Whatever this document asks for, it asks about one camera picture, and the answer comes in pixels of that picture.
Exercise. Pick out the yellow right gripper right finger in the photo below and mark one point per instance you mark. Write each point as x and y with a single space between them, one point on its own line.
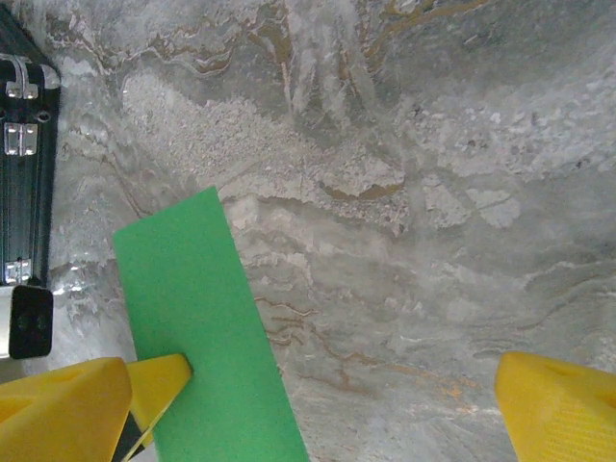
563 418

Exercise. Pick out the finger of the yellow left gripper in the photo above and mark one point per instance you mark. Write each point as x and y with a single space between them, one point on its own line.
156 385

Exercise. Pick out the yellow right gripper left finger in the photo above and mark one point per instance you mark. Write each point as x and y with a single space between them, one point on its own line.
58 418

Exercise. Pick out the green cloth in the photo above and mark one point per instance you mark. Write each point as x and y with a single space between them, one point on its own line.
192 289

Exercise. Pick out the black case with metal latches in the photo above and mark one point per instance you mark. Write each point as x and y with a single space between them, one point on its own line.
29 192

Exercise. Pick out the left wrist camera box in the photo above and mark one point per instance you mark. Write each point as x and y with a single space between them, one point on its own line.
31 322

